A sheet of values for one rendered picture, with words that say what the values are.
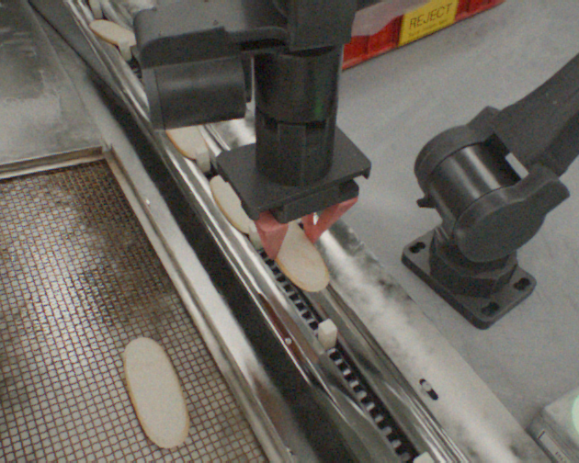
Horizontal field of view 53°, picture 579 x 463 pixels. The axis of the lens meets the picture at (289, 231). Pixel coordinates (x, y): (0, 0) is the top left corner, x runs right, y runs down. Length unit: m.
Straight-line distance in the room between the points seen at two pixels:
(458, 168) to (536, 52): 0.53
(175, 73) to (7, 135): 0.41
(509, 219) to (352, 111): 0.38
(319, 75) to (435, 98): 0.53
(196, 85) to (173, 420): 0.24
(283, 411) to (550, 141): 0.32
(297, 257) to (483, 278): 0.20
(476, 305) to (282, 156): 0.30
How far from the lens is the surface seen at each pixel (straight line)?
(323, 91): 0.37
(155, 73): 0.35
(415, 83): 0.91
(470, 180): 0.51
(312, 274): 0.48
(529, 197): 0.51
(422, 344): 0.55
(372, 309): 0.56
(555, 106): 0.52
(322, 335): 0.54
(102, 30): 0.98
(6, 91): 0.81
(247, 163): 0.43
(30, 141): 0.72
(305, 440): 0.54
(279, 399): 0.56
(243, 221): 0.63
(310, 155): 0.40
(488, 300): 0.62
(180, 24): 0.35
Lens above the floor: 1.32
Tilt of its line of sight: 49 degrees down
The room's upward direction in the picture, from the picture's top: straight up
